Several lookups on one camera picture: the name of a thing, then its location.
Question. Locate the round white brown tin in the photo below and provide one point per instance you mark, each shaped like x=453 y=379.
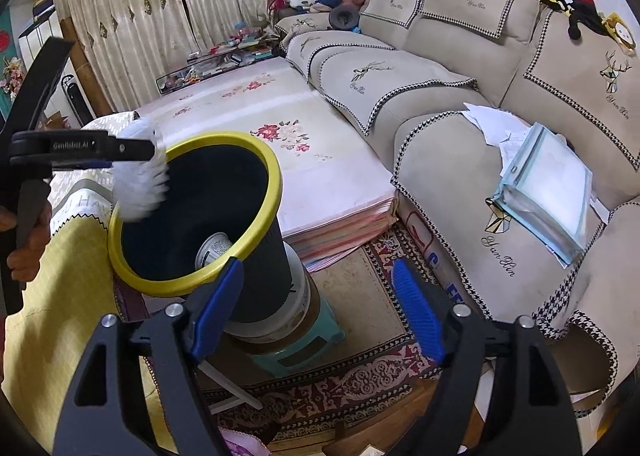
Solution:
x=300 y=301

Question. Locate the cluttered low glass table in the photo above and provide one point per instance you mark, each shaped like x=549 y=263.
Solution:
x=220 y=58

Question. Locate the black mouse plush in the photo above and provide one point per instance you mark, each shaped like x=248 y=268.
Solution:
x=570 y=13

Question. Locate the black yellow-rimmed trash bin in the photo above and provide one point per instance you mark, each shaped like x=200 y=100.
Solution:
x=265 y=276

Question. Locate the artificial flower decoration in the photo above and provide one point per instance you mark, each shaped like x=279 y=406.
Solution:
x=11 y=76

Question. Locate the red patterned rug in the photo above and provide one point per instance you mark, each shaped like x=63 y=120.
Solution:
x=360 y=296

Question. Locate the yellow lion plush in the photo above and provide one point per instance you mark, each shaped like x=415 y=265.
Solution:
x=620 y=33

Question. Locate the beige sofa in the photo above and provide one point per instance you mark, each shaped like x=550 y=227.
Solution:
x=450 y=61

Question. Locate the white metal frame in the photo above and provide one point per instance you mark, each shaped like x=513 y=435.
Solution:
x=230 y=388

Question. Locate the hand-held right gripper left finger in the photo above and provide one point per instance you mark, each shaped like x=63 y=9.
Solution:
x=215 y=306

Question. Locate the white blue-print paper cup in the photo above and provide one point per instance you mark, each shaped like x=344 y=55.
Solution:
x=215 y=248

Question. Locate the white foam net sleeve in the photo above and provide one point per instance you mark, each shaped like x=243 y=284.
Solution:
x=145 y=186

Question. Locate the red round wall decoration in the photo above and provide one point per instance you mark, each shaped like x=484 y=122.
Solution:
x=4 y=41

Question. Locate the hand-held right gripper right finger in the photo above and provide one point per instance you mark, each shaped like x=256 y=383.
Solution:
x=415 y=311

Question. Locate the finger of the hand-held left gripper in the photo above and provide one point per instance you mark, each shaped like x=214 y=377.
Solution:
x=75 y=147

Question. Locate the black silver tower fan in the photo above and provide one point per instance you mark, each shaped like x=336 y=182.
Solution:
x=77 y=101

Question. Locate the white papers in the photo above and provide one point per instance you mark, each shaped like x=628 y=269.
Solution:
x=492 y=131

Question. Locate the floral mat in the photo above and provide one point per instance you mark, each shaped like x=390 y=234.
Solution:
x=300 y=171

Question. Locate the white standing air conditioner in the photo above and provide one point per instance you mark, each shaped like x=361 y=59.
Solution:
x=37 y=31

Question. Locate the green plastic stool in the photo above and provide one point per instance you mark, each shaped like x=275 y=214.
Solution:
x=310 y=346

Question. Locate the person's left hand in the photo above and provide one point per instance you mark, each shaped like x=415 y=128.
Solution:
x=16 y=261

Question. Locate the blue clear folder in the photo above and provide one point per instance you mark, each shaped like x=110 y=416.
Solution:
x=545 y=186

